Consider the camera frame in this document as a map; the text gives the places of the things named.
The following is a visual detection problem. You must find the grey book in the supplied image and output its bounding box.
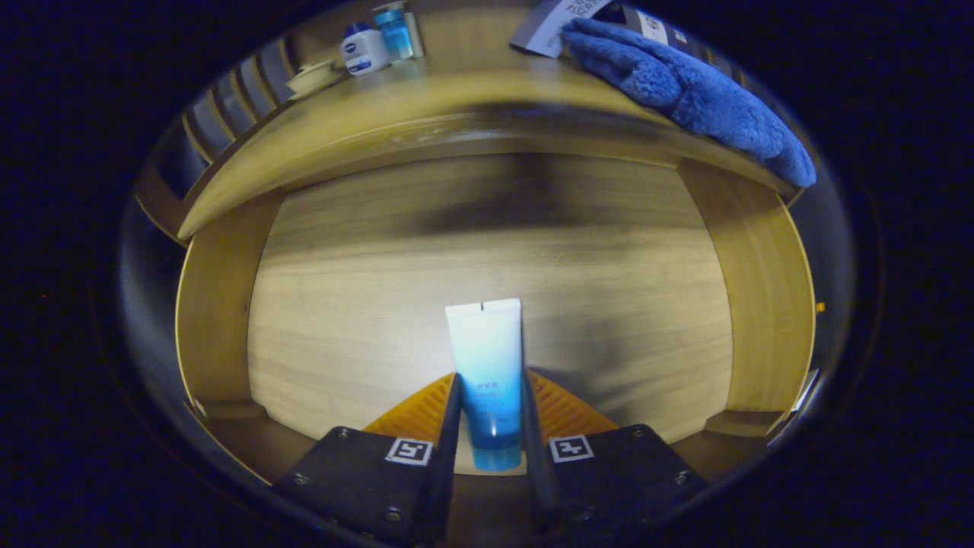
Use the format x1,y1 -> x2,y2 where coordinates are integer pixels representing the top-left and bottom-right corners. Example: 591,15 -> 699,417
508,0 -> 610,59

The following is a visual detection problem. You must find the blue and white cream tube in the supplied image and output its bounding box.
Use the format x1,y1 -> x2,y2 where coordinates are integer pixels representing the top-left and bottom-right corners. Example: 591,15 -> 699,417
445,298 -> 524,471

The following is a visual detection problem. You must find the beige lidded teacup with saucer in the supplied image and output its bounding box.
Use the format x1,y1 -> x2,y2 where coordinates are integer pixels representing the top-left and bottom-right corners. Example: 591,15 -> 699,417
285,59 -> 347,98

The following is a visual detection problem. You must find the blue pump bottle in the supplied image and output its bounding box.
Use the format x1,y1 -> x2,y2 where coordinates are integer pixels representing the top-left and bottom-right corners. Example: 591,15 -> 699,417
373,2 -> 415,62

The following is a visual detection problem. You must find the white lotion bottle blue cap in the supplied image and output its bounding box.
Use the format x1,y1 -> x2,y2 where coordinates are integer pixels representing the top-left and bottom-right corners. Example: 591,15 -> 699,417
340,21 -> 391,77

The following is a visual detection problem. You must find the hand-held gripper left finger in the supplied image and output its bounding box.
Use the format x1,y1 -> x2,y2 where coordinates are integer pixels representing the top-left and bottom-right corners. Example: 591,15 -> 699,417
272,372 -> 464,548

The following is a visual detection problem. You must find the folded blue towel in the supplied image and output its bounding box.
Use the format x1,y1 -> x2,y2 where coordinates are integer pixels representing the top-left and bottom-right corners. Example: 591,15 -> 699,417
562,18 -> 817,189

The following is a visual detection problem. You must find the wooden countertop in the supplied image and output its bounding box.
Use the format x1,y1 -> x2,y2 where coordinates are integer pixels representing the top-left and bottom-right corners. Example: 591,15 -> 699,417
177,0 -> 804,241

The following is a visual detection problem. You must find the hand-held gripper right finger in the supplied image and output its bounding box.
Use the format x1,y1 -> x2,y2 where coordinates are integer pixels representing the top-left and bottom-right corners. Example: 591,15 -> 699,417
520,370 -> 710,541

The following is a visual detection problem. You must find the white spine book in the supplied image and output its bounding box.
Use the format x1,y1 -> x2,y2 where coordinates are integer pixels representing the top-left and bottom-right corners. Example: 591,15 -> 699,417
620,4 -> 689,48

